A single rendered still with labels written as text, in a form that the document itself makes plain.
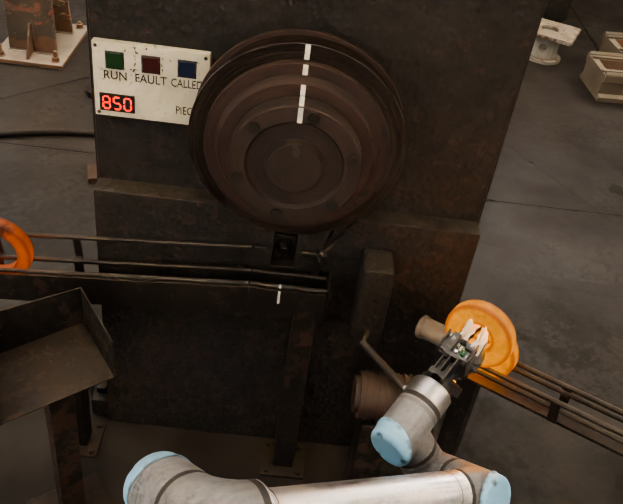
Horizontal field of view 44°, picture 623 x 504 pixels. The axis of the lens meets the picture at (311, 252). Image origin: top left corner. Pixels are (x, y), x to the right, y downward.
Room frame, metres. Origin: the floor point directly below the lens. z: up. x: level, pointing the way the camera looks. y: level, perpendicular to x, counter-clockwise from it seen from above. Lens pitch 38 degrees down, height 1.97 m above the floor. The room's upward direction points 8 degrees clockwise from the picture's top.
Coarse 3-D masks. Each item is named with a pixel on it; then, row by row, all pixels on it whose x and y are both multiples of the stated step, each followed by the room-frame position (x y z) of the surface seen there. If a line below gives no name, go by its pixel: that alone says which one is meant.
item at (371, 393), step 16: (368, 384) 1.34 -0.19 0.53; (384, 384) 1.35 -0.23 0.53; (352, 400) 1.36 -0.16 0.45; (368, 400) 1.31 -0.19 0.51; (384, 400) 1.32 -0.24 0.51; (368, 416) 1.31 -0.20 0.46; (368, 432) 1.32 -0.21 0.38; (352, 448) 1.37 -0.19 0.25; (368, 448) 1.32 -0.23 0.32; (352, 464) 1.32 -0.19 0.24; (368, 464) 1.32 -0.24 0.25
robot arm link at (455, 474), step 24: (192, 480) 0.69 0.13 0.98; (216, 480) 0.69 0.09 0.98; (240, 480) 0.70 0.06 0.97; (360, 480) 0.80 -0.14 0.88; (384, 480) 0.81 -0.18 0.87; (408, 480) 0.83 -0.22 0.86; (432, 480) 0.85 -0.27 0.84; (456, 480) 0.87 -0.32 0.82; (480, 480) 0.89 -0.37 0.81; (504, 480) 0.90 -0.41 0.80
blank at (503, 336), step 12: (468, 300) 1.30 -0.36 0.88; (480, 300) 1.29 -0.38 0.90; (456, 312) 1.28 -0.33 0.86; (468, 312) 1.27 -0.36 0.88; (480, 312) 1.26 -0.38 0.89; (492, 312) 1.25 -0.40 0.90; (456, 324) 1.28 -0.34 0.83; (480, 324) 1.25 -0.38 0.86; (492, 324) 1.24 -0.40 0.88; (504, 324) 1.23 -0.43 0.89; (492, 336) 1.24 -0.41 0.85; (504, 336) 1.23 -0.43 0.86; (492, 348) 1.23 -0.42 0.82; (504, 348) 1.22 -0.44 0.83; (492, 360) 1.23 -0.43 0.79; (504, 360) 1.22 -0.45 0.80
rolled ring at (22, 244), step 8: (0, 224) 1.45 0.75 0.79; (8, 224) 1.46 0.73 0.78; (0, 232) 1.44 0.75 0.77; (8, 232) 1.44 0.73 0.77; (16, 232) 1.45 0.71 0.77; (24, 232) 1.47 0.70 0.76; (8, 240) 1.44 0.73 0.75; (16, 240) 1.44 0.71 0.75; (24, 240) 1.45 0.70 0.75; (16, 248) 1.44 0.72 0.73; (24, 248) 1.44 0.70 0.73; (32, 248) 1.47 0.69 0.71; (24, 256) 1.44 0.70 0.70; (32, 256) 1.46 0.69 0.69; (0, 264) 1.47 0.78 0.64; (8, 264) 1.47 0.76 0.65; (16, 264) 1.44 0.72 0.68; (24, 264) 1.44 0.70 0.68; (0, 272) 1.44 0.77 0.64
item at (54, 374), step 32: (0, 320) 1.23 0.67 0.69; (32, 320) 1.27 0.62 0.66; (64, 320) 1.31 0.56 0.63; (96, 320) 1.26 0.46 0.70; (0, 352) 1.22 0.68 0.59; (32, 352) 1.23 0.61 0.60; (64, 352) 1.24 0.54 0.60; (96, 352) 1.25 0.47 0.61; (0, 384) 1.13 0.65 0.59; (32, 384) 1.14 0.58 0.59; (64, 384) 1.15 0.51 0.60; (96, 384) 1.16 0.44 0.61; (0, 416) 1.05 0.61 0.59; (64, 416) 1.17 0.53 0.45; (64, 448) 1.17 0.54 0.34; (64, 480) 1.16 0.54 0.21; (96, 480) 1.31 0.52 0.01
